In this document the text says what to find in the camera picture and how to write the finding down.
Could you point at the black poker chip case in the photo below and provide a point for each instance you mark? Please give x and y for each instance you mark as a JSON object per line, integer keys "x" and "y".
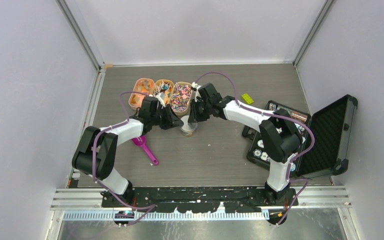
{"x": 331, "y": 127}

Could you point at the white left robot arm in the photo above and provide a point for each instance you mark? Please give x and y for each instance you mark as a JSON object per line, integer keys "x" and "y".
{"x": 96, "y": 151}

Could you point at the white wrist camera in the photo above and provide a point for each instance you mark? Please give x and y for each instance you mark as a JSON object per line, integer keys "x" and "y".
{"x": 197, "y": 95}
{"x": 161, "y": 98}

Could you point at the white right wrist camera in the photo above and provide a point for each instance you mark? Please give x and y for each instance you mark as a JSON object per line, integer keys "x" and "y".
{"x": 197, "y": 95}

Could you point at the clear round jar lid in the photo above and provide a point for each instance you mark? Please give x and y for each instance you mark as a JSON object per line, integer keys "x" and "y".
{"x": 187, "y": 119}

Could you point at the magenta plastic scoop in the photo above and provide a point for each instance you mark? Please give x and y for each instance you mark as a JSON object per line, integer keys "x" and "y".
{"x": 142, "y": 143}

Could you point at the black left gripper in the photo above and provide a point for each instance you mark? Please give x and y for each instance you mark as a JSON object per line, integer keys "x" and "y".
{"x": 172, "y": 121}

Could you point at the tan tray with swirl lollipops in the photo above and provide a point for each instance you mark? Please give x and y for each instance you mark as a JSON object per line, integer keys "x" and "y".
{"x": 180, "y": 98}

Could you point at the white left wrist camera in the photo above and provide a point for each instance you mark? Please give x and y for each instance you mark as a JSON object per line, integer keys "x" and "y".
{"x": 161, "y": 98}

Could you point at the pink oval candy tray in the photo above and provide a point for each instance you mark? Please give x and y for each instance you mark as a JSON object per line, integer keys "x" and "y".
{"x": 142, "y": 87}

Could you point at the clear plastic jar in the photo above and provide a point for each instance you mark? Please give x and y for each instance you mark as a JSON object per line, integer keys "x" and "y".
{"x": 188, "y": 129}

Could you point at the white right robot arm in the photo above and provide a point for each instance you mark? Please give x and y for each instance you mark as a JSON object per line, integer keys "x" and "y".
{"x": 278, "y": 131}

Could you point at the yellow tray with ball lollipops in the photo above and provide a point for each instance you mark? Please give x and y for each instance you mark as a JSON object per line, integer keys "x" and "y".
{"x": 164, "y": 86}

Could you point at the yellow-green toy brick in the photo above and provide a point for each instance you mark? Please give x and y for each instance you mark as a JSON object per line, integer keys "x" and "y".
{"x": 247, "y": 98}

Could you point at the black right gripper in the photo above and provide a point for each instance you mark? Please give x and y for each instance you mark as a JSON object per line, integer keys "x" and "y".
{"x": 194, "y": 115}

